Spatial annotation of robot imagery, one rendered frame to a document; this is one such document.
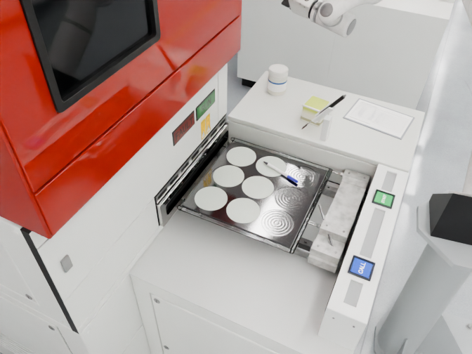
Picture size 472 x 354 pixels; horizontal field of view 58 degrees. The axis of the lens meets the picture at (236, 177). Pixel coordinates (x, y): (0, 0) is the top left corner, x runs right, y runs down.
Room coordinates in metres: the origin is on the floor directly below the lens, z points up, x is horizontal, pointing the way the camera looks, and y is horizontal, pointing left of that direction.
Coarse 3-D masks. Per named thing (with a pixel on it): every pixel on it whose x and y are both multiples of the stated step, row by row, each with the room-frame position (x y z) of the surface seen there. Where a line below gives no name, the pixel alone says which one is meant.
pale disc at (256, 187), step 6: (246, 180) 0.97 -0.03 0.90; (252, 180) 0.97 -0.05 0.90; (258, 180) 0.97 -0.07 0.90; (264, 180) 0.97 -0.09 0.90; (246, 186) 0.94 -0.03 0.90; (252, 186) 0.95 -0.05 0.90; (258, 186) 0.95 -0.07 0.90; (264, 186) 0.95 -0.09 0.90; (270, 186) 0.95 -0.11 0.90; (246, 192) 0.92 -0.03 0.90; (252, 192) 0.92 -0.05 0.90; (258, 192) 0.92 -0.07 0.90; (264, 192) 0.92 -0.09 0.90; (270, 192) 0.92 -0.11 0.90; (258, 198) 0.89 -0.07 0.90
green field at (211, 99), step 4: (212, 96) 1.13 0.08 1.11; (204, 100) 1.08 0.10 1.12; (208, 100) 1.10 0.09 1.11; (212, 100) 1.13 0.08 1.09; (204, 104) 1.08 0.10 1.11; (208, 104) 1.10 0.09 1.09; (200, 108) 1.06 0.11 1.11; (204, 108) 1.08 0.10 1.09; (200, 112) 1.06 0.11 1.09; (200, 116) 1.06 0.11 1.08
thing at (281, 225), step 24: (240, 144) 1.15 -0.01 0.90; (216, 168) 1.02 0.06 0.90; (240, 168) 1.03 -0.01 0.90; (288, 168) 1.03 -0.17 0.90; (312, 168) 1.04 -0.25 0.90; (192, 192) 0.91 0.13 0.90; (240, 192) 0.92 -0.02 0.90; (288, 192) 0.92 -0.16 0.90; (312, 192) 0.92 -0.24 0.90; (216, 216) 0.82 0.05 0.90; (264, 216) 0.82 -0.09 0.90; (288, 216) 0.83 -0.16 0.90; (288, 240) 0.74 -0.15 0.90
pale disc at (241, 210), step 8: (232, 200) 0.88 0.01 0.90; (240, 200) 0.88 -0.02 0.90; (248, 200) 0.88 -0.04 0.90; (232, 208) 0.85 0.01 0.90; (240, 208) 0.85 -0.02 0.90; (248, 208) 0.85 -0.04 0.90; (256, 208) 0.85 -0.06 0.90; (232, 216) 0.82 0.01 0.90; (240, 216) 0.82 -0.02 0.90; (248, 216) 0.82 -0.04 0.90; (256, 216) 0.82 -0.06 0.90
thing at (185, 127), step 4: (192, 116) 1.02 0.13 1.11; (188, 120) 0.99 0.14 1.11; (192, 120) 1.02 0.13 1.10; (184, 124) 0.97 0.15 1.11; (188, 124) 0.99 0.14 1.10; (192, 124) 1.01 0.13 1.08; (180, 128) 0.95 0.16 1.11; (184, 128) 0.97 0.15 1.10; (188, 128) 0.99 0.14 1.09; (176, 132) 0.94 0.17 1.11; (180, 132) 0.95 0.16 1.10; (184, 132) 0.97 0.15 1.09; (176, 136) 0.93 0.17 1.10; (180, 136) 0.95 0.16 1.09; (176, 140) 0.93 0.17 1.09
